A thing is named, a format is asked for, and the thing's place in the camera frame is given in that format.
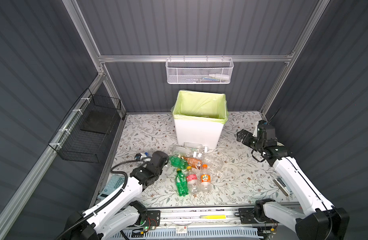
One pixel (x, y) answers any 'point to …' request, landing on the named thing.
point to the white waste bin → (208, 133)
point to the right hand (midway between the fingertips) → (246, 136)
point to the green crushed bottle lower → (181, 183)
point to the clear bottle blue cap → (145, 157)
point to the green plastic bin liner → (201, 106)
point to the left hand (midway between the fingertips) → (162, 157)
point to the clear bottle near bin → (188, 149)
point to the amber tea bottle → (193, 162)
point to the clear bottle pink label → (192, 180)
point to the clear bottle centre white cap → (213, 163)
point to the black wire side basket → (80, 137)
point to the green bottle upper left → (178, 162)
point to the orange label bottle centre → (205, 184)
